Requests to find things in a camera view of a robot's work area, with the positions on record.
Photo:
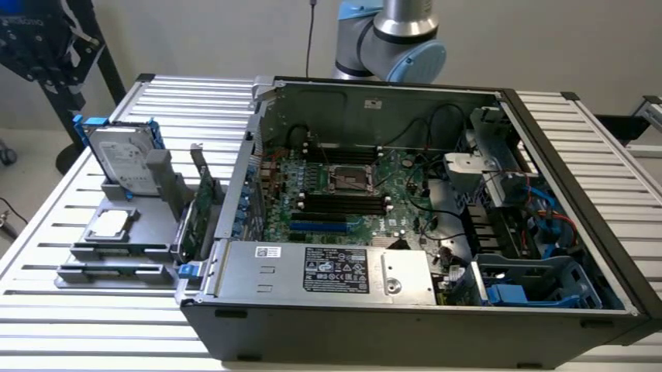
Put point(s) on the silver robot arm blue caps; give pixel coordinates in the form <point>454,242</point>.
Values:
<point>392,35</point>

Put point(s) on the metal drive cage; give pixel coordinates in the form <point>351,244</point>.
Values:
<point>496,155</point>

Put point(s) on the black equipment stand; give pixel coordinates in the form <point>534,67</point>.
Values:
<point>56,58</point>

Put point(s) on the black caster wheel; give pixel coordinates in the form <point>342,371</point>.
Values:
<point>6,156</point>

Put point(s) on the green graphics card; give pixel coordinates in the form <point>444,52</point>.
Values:
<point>199,209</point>

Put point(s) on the silver power supply unit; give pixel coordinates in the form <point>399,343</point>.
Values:
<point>289,271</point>

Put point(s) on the grey fan shroud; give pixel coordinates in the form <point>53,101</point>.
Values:
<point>462,170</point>

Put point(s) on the blue case latch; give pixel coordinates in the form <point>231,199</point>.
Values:
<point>188,270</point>

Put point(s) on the silver CPU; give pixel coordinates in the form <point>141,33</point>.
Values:
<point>109,224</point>

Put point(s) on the blue plastic disk bay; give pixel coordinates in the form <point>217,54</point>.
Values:
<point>563,279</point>

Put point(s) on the black RAM slot bank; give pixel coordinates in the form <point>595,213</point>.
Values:
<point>343,202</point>
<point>343,153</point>

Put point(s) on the green motherboard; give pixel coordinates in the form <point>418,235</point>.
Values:
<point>392,186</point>

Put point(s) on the grey parts rack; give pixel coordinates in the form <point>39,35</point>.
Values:
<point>155,217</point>

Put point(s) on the CPU socket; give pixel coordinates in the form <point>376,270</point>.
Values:
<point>347,178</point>

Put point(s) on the black expansion slot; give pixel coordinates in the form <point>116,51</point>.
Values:
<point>317,217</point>

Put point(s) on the black open PC case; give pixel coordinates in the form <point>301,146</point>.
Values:
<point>392,333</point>

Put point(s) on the hard disk in blue carrier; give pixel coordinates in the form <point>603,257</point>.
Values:
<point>124,159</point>

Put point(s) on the blue expansion slot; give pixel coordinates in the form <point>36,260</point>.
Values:
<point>317,226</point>

